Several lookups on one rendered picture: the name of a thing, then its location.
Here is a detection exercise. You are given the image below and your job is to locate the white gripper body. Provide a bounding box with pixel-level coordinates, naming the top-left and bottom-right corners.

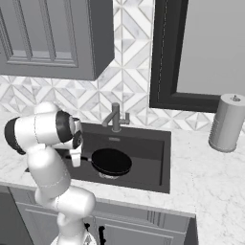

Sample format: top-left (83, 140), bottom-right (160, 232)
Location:
top-left (69, 146), bottom-right (83, 168)

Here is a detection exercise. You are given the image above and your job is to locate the black frying pan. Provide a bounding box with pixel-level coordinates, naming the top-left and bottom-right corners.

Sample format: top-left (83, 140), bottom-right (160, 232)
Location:
top-left (79, 147), bottom-right (133, 177)

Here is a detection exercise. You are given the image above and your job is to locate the dark sink basin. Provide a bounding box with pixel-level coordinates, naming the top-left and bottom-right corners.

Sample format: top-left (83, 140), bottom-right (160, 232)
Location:
top-left (24, 122), bottom-right (172, 194)

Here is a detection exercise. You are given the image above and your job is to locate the grey metal tap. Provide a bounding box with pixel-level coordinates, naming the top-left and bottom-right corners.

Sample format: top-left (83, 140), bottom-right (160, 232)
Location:
top-left (101, 101), bottom-right (131, 134)

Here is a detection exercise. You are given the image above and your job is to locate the grey base cupboard door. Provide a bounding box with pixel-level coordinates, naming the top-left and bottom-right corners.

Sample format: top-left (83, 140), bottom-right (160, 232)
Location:
top-left (95, 215), bottom-right (190, 245)
top-left (14, 202), bottom-right (97, 245)

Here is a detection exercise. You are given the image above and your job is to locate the grey base cupboard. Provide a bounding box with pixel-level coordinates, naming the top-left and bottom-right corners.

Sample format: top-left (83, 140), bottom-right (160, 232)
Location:
top-left (8, 186), bottom-right (196, 245)

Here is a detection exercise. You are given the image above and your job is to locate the grey paper towel roll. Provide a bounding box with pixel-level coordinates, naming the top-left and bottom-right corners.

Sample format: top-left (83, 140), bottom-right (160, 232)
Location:
top-left (208, 93), bottom-right (245, 154)

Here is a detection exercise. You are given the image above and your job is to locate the grey wall cupboard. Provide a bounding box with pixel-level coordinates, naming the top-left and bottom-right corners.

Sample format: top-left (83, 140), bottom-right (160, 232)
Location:
top-left (0, 0), bottom-right (116, 81)

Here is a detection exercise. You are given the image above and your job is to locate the black window frame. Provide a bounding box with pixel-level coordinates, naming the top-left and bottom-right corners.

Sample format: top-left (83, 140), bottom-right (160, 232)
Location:
top-left (148, 0), bottom-right (245, 114)

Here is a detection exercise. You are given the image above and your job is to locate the grey wall cupboard door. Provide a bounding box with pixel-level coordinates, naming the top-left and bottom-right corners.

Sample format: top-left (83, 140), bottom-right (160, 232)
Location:
top-left (0, 0), bottom-right (79, 69)

